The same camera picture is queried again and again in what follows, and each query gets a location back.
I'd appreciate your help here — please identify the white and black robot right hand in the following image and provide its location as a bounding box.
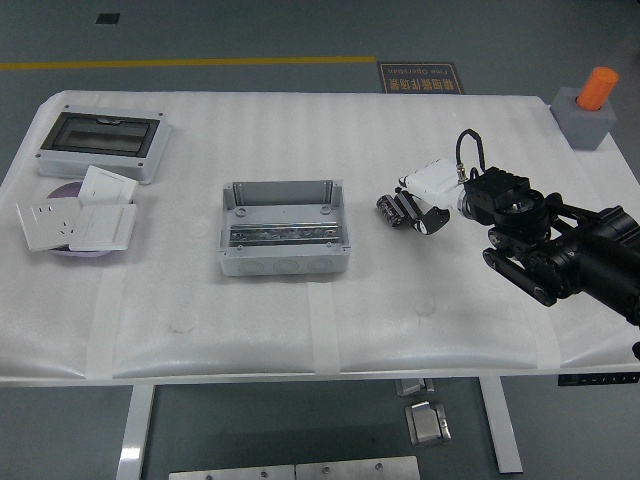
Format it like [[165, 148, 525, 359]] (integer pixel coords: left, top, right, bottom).
[[390, 157, 469, 237]]

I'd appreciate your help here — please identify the black cylindrical battery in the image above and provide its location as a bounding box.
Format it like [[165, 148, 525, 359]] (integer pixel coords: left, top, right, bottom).
[[377, 193, 401, 227]]

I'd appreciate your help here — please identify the open grey junction box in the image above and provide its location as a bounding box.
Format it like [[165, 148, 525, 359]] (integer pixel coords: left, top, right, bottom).
[[216, 179, 352, 277]]

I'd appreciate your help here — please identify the grey box with dark lid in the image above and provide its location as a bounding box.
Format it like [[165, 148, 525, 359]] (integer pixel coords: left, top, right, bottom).
[[35, 103, 173, 186]]

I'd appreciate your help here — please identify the white foam mat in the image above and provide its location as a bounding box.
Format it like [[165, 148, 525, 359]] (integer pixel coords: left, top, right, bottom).
[[0, 89, 640, 384]]

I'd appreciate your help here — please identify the grey foam block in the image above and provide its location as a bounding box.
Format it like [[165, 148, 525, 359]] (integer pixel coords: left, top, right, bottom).
[[550, 86, 617, 151]]

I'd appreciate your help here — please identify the orange cylinder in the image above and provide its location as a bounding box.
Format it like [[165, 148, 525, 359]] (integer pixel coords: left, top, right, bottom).
[[575, 66, 620, 112]]

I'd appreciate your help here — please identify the small metal block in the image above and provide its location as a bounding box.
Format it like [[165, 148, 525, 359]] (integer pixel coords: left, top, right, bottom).
[[394, 378, 435, 398]]

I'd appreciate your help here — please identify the large metal block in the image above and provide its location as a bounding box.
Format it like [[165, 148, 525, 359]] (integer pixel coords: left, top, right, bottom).
[[403, 399, 453, 447]]

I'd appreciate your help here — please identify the white table leg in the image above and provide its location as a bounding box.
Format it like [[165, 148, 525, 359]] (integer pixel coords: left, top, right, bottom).
[[478, 377, 524, 475], [115, 383, 157, 480]]

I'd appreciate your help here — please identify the black table control panel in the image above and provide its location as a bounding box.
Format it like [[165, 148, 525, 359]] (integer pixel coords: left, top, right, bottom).
[[557, 372, 640, 387]]

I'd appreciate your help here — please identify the grey metal plate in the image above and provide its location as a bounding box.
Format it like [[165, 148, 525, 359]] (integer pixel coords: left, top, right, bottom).
[[168, 464, 296, 480]]

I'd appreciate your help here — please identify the white tape strip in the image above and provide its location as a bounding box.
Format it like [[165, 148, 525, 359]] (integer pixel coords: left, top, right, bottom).
[[84, 272, 126, 380]]

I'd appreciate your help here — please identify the purple plate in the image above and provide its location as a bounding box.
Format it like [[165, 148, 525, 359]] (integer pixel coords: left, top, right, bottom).
[[47, 182, 119, 259]]

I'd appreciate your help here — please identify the white wall switch panel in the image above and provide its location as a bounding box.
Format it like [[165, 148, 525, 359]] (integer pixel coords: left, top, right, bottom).
[[78, 165, 139, 205], [68, 202, 138, 252]]

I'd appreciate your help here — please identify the white wall socket panel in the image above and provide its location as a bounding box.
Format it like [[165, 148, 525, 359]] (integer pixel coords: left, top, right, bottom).
[[15, 198, 84, 253]]

